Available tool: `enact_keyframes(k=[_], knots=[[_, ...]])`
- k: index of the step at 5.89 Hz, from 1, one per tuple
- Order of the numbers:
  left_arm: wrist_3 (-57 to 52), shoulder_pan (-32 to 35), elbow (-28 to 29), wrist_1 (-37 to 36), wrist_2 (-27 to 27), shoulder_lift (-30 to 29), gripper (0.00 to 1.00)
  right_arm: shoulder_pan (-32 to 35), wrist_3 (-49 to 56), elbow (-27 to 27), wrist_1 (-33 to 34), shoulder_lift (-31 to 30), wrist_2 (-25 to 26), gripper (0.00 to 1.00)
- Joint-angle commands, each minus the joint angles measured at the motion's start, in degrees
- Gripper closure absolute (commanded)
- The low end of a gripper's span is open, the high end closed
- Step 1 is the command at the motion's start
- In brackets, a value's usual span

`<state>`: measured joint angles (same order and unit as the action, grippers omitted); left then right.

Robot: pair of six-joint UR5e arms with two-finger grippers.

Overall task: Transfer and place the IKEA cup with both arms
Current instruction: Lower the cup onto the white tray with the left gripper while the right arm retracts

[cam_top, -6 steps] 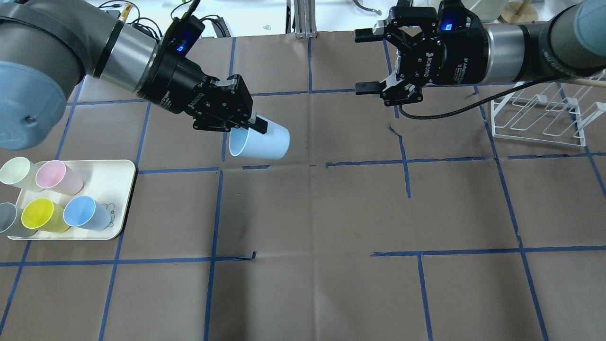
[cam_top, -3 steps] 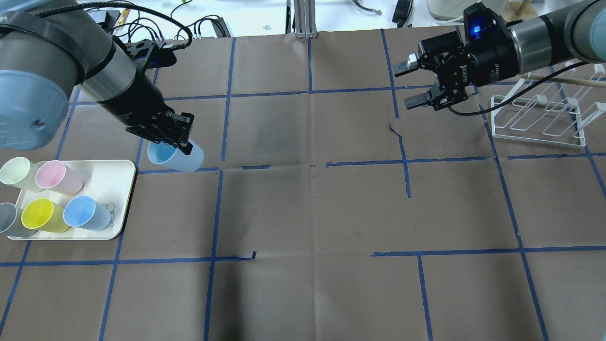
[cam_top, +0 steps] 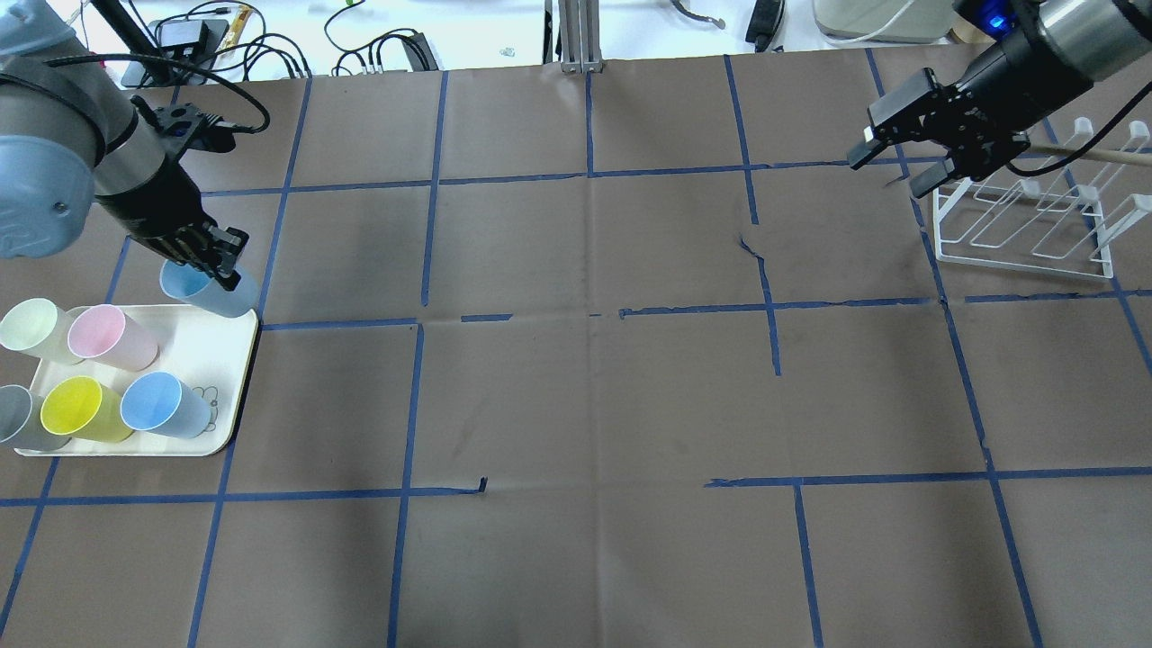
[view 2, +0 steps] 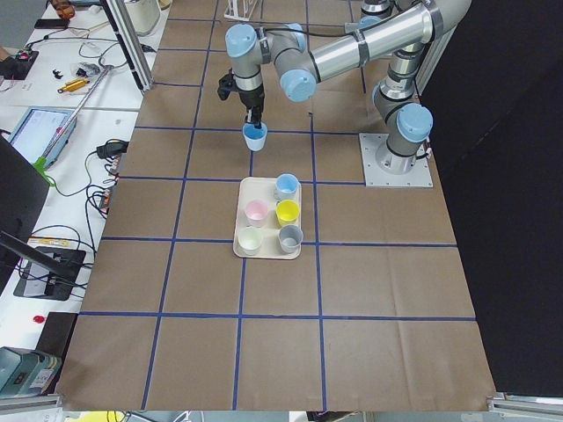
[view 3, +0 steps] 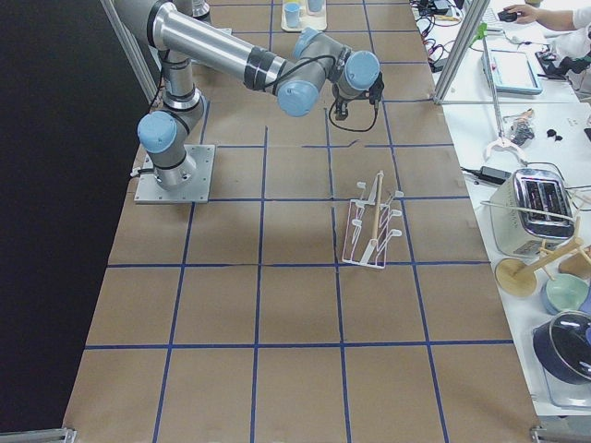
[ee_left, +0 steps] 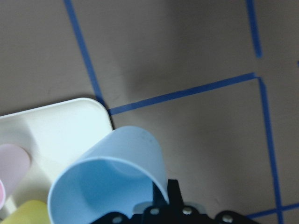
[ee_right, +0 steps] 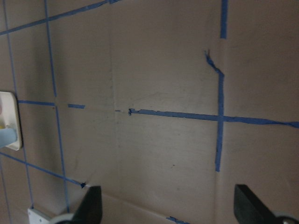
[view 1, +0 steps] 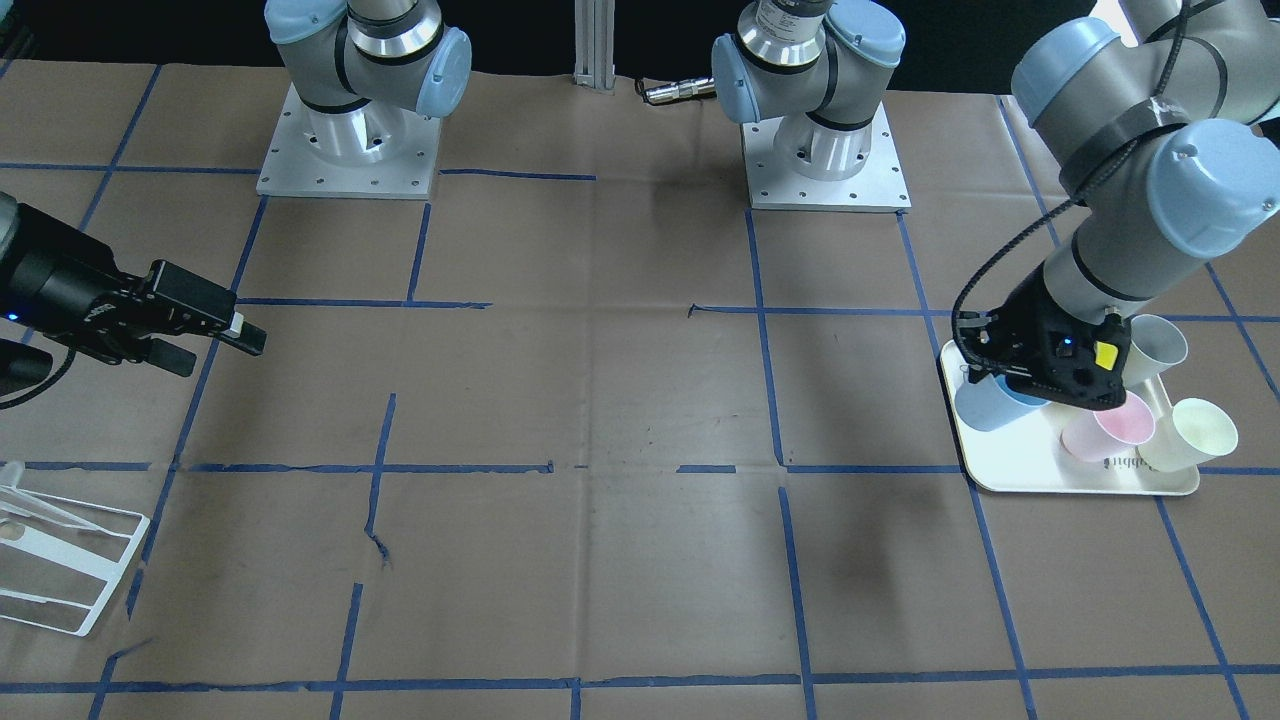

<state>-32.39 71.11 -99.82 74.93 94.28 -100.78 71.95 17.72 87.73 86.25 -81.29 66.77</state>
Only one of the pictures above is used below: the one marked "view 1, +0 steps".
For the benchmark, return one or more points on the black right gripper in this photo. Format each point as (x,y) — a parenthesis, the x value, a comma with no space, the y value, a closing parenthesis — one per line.
(52,270)

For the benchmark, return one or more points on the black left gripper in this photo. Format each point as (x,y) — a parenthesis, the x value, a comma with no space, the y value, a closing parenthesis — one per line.
(1018,322)

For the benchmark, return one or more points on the light blue plastic cup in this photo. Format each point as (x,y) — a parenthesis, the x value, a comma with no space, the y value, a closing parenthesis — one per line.
(991,404)

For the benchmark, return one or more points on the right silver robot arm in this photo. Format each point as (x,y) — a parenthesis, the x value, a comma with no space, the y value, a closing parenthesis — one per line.
(371,83)

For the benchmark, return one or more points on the yellow plastic cup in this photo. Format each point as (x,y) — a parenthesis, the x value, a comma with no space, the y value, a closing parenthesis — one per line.
(1106,355)

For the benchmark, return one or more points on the pink plastic cup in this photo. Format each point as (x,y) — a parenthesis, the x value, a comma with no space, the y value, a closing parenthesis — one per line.
(1092,436)

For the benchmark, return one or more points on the grey plastic cup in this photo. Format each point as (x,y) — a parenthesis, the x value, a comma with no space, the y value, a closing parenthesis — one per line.
(1157,345)

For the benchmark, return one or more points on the pale green plastic cup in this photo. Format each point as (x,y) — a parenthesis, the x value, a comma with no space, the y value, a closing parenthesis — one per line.
(1193,431)

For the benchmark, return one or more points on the cream rectangular serving tray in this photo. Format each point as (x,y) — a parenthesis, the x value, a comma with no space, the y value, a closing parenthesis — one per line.
(1026,456)

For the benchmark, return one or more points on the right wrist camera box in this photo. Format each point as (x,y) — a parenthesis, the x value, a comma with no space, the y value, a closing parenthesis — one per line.
(25,371)

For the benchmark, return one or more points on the white wire cup rack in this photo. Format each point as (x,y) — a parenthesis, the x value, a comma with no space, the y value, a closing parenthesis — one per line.
(62,558)

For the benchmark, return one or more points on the aluminium frame post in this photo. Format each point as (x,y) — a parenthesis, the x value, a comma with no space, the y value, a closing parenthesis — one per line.
(595,23)

